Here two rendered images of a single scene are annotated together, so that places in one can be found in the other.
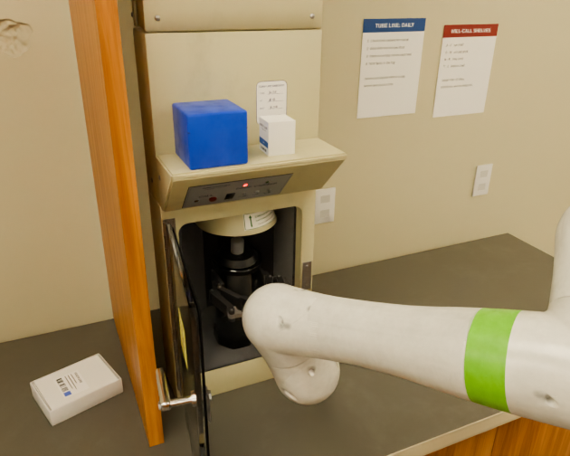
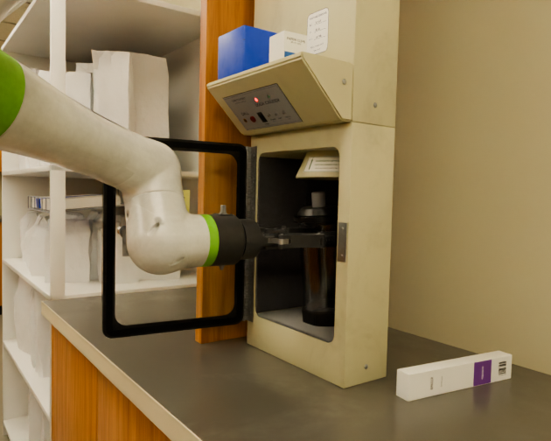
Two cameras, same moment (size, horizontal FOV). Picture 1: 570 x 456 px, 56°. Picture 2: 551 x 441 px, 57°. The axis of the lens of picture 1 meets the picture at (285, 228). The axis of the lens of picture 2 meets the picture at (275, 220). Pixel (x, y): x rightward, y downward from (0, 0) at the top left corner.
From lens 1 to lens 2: 1.27 m
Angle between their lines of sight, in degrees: 79
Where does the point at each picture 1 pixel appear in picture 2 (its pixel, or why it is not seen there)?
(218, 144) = (229, 57)
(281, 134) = (276, 46)
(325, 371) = (134, 222)
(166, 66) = (261, 19)
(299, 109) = (338, 33)
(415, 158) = not seen: outside the picture
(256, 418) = (241, 370)
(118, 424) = not seen: hidden behind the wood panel
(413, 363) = not seen: hidden behind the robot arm
